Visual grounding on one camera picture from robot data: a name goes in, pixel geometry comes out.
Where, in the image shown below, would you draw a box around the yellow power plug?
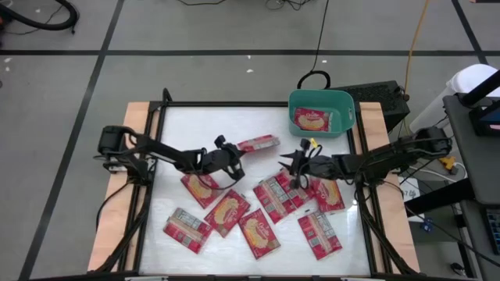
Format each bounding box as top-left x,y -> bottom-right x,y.
437,155 -> 458,176

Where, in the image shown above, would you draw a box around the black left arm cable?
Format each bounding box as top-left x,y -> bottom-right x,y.
195,171 -> 240,192

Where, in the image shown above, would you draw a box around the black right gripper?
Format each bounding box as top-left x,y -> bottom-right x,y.
278,138 -> 344,190

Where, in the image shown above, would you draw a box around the tangled black cables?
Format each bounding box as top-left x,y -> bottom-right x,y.
265,0 -> 316,12

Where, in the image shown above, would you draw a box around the black desk leg beam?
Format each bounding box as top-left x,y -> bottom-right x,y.
404,177 -> 476,219

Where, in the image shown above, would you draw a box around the yellow cable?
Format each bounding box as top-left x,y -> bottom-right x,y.
403,0 -> 431,102

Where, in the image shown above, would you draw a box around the black computer case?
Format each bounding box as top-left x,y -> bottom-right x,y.
330,80 -> 411,133

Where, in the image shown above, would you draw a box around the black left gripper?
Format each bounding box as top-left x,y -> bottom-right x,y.
200,134 -> 247,183

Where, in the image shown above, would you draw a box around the white round bin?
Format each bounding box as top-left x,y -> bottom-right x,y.
409,63 -> 500,133

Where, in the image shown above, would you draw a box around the teal plastic basket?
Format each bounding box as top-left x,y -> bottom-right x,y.
287,88 -> 356,138

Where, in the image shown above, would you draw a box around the black cable with loop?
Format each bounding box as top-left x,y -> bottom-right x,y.
296,0 -> 332,91

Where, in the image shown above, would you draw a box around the dark grey desk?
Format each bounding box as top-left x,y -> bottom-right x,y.
442,93 -> 500,207

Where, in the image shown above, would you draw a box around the black pole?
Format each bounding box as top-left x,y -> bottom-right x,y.
459,69 -> 500,107

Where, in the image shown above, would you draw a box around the dark keyboard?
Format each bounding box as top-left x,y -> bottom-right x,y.
485,208 -> 500,255

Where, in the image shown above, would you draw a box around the white cable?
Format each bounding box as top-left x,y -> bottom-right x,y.
408,162 -> 469,184

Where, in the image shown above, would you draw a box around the white paper sheet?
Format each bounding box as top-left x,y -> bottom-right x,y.
398,176 -> 422,203

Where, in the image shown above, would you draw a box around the black metal table frame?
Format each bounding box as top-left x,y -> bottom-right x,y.
91,87 -> 421,281

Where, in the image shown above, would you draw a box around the thick black hose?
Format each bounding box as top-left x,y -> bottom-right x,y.
0,0 -> 80,35

